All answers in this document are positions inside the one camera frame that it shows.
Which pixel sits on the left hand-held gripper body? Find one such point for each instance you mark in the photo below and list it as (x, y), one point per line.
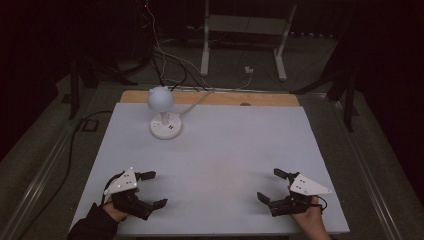
(125, 182)

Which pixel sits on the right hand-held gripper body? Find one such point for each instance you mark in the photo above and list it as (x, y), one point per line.
(306, 187)

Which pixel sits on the white round-headed desk lamp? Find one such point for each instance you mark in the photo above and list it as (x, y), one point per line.
(161, 100)

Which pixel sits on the person's left hand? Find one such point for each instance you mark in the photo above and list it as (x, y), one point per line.
(115, 212)

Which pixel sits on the person's right hand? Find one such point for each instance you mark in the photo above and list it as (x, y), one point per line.
(311, 218)

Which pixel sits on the white table mat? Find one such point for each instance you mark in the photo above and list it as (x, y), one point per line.
(216, 156)

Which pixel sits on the black metal stand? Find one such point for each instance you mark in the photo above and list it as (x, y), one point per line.
(345, 86)
(80, 80)

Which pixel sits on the white plug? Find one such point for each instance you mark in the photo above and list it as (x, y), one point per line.
(248, 70)

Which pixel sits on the white metal stand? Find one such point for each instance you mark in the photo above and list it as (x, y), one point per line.
(246, 25)

